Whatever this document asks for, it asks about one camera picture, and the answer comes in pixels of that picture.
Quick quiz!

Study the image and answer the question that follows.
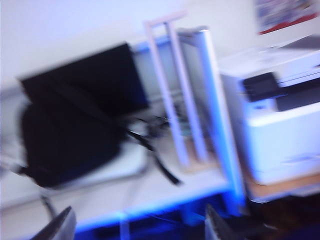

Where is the wooden printer stand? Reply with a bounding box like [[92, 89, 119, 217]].
[[246, 173, 320, 203]]

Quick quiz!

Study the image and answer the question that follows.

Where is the black computer monitor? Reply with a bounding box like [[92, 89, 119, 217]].
[[18, 42, 151, 113]]

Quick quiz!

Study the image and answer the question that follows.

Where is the dark navy backpack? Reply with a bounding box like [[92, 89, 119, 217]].
[[16, 84, 185, 190]]

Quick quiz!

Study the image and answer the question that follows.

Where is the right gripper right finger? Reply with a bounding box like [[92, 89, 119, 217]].
[[204, 203, 242, 240]]

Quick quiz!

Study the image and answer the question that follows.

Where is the thin black cable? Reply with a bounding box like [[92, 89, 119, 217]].
[[39, 194, 57, 218]]

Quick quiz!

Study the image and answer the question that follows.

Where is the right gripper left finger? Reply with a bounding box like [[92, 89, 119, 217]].
[[31, 206, 77, 240]]

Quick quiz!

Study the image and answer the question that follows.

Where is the grey aluminium-framed partition panel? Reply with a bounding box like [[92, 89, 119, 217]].
[[174, 26, 248, 216]]

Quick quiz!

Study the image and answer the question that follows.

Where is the white office printer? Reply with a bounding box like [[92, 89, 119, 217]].
[[219, 34, 320, 186]]

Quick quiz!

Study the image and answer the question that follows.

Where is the light wooden shelf frame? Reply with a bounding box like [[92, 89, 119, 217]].
[[143, 9, 218, 173]]

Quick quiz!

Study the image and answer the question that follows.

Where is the red-edged wall poster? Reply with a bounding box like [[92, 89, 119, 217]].
[[254, 0, 320, 36]]

